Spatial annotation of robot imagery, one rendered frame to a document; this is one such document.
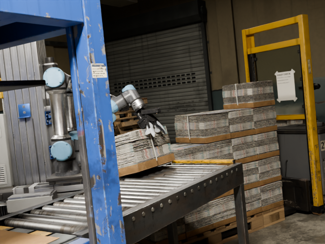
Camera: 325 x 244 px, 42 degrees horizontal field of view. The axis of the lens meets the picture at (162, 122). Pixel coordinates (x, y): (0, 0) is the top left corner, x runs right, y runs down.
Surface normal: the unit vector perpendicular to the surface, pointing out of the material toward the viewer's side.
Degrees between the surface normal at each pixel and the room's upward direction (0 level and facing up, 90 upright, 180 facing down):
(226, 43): 90
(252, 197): 90
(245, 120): 90
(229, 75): 90
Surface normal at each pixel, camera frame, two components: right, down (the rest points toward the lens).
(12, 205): 0.04, 0.05
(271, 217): 0.58, -0.02
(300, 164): -0.81, 0.11
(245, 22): -0.55, 0.10
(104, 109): 0.83, -0.06
